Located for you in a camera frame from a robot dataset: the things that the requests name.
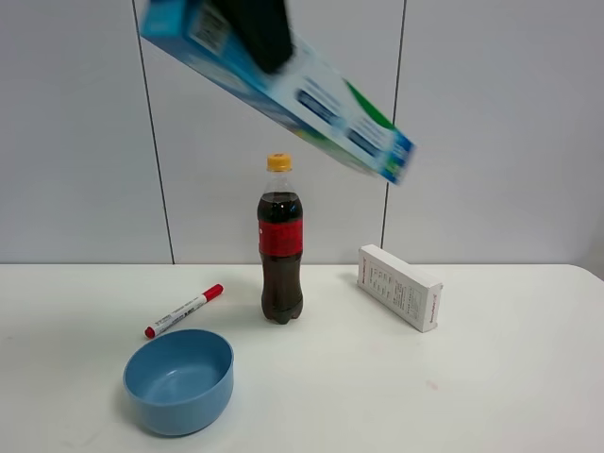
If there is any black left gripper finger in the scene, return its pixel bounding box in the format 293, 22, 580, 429
213, 0, 294, 75

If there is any blue plastic bowl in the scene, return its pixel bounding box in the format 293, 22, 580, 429
123, 329, 234, 437

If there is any white cardboard box red text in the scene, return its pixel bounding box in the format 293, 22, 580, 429
358, 244, 444, 333

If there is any blue green toothpaste box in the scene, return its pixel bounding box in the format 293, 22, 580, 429
141, 1, 414, 184

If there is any cola bottle yellow cap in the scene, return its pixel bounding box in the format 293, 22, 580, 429
257, 154, 303, 325

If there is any red white marker pen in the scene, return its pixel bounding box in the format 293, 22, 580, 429
143, 284, 224, 340

